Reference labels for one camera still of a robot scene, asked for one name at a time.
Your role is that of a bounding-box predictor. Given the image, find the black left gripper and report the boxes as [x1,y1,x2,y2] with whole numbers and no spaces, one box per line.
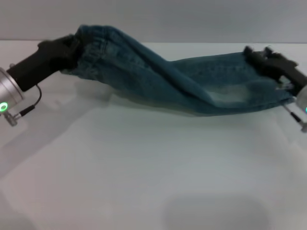
[6,34,81,92]

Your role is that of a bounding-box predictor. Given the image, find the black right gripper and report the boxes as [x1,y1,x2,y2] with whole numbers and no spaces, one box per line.
[243,46,307,88]

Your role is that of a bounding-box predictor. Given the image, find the blue denim shorts with print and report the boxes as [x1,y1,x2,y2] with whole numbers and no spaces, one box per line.
[59,23,295,118]

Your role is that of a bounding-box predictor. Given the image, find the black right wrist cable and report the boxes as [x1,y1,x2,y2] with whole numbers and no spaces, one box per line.
[275,82,307,133]

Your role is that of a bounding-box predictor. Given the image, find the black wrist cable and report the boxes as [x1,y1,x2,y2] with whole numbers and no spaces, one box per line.
[4,85,43,127]
[275,82,307,133]

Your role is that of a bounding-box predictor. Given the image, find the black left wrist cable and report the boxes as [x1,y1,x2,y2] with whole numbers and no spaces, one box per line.
[4,85,43,127]

